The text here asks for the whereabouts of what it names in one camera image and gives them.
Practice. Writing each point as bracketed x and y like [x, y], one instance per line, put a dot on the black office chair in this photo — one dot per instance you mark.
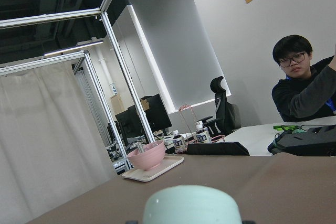
[227, 117]

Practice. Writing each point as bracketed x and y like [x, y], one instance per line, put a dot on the green plastic cup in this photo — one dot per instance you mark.
[191, 204]

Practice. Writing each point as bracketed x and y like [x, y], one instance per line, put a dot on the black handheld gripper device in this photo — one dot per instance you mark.
[315, 141]

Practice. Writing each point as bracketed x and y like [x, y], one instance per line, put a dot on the drink bottle white label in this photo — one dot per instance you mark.
[202, 133]

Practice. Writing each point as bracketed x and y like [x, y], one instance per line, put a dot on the cream plastic tray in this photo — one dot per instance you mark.
[166, 164]

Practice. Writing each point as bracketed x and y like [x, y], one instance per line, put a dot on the pink bowl with ice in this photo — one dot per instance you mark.
[151, 157]

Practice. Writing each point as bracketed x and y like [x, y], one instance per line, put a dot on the aluminium frame post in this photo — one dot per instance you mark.
[127, 76]

